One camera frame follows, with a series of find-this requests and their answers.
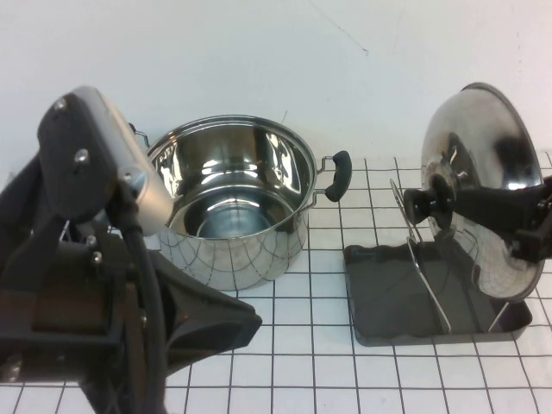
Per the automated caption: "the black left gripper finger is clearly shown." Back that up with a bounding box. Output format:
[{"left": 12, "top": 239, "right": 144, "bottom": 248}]
[
  {"left": 159, "top": 254, "right": 263, "bottom": 336},
  {"left": 170, "top": 334, "right": 255, "bottom": 370}
]

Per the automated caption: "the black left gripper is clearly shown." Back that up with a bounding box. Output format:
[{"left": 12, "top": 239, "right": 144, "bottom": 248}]
[{"left": 0, "top": 215, "right": 173, "bottom": 380}]

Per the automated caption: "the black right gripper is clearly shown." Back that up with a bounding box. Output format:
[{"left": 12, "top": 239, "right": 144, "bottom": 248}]
[{"left": 453, "top": 172, "right": 552, "bottom": 263}]

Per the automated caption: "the steel pot lid black knob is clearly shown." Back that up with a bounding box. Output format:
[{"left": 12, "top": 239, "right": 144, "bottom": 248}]
[{"left": 404, "top": 81, "right": 545, "bottom": 303}]

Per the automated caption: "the stainless steel cooking pot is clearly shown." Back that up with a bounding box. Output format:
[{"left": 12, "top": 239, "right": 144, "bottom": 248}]
[{"left": 128, "top": 114, "right": 353, "bottom": 292}]

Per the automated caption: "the white black grid tablecloth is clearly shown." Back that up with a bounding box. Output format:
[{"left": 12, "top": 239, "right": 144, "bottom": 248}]
[{"left": 0, "top": 148, "right": 552, "bottom": 414}]

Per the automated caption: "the black plastic drip tray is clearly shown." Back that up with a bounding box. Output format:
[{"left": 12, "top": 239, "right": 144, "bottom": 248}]
[{"left": 344, "top": 243, "right": 532, "bottom": 348}]

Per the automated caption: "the black camera cable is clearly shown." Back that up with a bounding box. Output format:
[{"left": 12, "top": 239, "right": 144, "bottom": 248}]
[{"left": 107, "top": 180, "right": 170, "bottom": 414}]

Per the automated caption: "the metal wire lid rack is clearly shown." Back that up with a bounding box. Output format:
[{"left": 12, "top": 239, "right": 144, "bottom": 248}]
[{"left": 390, "top": 179, "right": 518, "bottom": 336}]

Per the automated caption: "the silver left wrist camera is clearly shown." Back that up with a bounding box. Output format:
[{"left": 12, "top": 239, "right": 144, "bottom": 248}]
[{"left": 36, "top": 84, "right": 174, "bottom": 237}]

